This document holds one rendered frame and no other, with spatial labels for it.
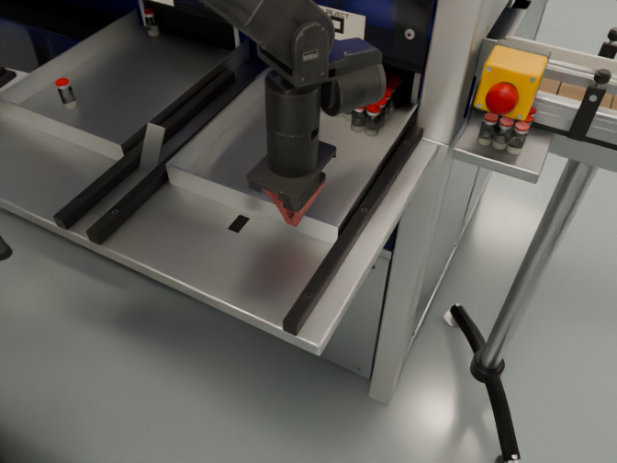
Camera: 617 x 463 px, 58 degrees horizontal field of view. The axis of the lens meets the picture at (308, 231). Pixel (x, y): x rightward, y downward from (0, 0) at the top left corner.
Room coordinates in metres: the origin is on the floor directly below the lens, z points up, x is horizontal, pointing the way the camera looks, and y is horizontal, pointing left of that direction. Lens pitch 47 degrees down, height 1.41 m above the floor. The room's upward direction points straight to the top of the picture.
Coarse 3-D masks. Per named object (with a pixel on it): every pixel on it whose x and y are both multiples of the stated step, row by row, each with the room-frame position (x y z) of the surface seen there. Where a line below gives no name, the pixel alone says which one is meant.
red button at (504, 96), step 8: (496, 88) 0.61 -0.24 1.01; (504, 88) 0.61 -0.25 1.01; (512, 88) 0.61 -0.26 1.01; (488, 96) 0.61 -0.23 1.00; (496, 96) 0.61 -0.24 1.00; (504, 96) 0.60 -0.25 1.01; (512, 96) 0.60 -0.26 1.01; (488, 104) 0.61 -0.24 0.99; (496, 104) 0.60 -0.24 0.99; (504, 104) 0.60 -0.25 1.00; (512, 104) 0.60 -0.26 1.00; (496, 112) 0.60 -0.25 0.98; (504, 112) 0.60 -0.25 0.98
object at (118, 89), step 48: (96, 48) 0.93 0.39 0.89; (144, 48) 0.95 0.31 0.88; (192, 48) 0.95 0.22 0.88; (240, 48) 0.89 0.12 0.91; (0, 96) 0.75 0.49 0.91; (48, 96) 0.79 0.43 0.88; (96, 96) 0.79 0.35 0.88; (144, 96) 0.79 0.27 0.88; (192, 96) 0.77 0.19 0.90; (96, 144) 0.64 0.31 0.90
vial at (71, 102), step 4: (68, 84) 0.76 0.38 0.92; (60, 88) 0.75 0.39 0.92; (64, 88) 0.76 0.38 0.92; (68, 88) 0.76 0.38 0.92; (72, 88) 0.77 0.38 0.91; (60, 92) 0.75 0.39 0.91; (64, 92) 0.75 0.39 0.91; (68, 92) 0.76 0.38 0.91; (72, 92) 0.76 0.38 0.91; (60, 96) 0.76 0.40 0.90; (64, 96) 0.75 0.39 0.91; (68, 96) 0.75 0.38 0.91; (72, 96) 0.76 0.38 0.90; (64, 100) 0.75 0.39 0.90; (68, 100) 0.75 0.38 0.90; (72, 100) 0.76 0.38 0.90; (64, 104) 0.75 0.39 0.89; (68, 104) 0.75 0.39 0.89; (72, 104) 0.76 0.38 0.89; (76, 104) 0.76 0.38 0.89; (68, 108) 0.75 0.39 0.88; (72, 108) 0.76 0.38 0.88
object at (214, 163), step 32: (256, 96) 0.78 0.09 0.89; (224, 128) 0.70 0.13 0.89; (256, 128) 0.70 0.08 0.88; (320, 128) 0.70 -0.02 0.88; (384, 128) 0.70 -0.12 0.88; (192, 160) 0.62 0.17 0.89; (224, 160) 0.63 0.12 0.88; (256, 160) 0.63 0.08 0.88; (352, 160) 0.63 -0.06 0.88; (384, 160) 0.60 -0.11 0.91; (224, 192) 0.53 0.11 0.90; (256, 192) 0.56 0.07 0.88; (320, 192) 0.56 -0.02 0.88; (352, 192) 0.56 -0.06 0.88; (288, 224) 0.49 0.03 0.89; (320, 224) 0.47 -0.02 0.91
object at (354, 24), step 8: (328, 8) 0.76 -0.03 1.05; (336, 16) 0.75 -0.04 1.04; (344, 16) 0.74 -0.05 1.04; (352, 16) 0.74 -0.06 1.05; (360, 16) 0.73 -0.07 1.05; (336, 24) 0.75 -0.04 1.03; (344, 24) 0.74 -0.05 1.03; (352, 24) 0.74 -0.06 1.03; (360, 24) 0.73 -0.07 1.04; (336, 32) 0.75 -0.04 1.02; (344, 32) 0.74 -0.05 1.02; (352, 32) 0.74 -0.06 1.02; (360, 32) 0.73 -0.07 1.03
